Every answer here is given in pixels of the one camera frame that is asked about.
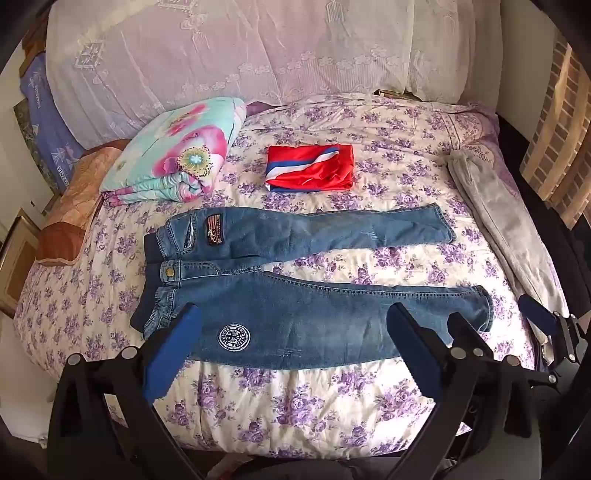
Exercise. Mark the blue denim jeans pants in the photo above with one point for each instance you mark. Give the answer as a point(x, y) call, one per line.
point(300, 318)

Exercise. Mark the purple floral bedsheet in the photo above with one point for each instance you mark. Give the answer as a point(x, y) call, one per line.
point(323, 415)

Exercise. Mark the wooden picture frame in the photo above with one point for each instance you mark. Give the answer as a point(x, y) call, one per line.
point(18, 263)

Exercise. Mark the orange brown quilt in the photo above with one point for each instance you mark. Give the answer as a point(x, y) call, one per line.
point(74, 198)

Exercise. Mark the turquoise pink floral folded quilt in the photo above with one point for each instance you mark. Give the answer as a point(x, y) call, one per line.
point(184, 147)

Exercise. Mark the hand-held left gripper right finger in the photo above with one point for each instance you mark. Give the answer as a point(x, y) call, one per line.
point(415, 353)

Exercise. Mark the grey pants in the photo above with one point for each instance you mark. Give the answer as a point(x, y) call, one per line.
point(503, 221)

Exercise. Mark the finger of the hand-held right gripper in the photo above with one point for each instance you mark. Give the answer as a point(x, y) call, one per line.
point(551, 377)
point(538, 316)

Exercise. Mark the blue patterned pillow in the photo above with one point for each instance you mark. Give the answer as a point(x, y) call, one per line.
point(46, 124)

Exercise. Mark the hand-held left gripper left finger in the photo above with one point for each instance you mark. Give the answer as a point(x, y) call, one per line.
point(173, 353)

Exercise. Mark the red white blue folded garment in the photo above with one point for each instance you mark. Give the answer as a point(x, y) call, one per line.
point(318, 173)

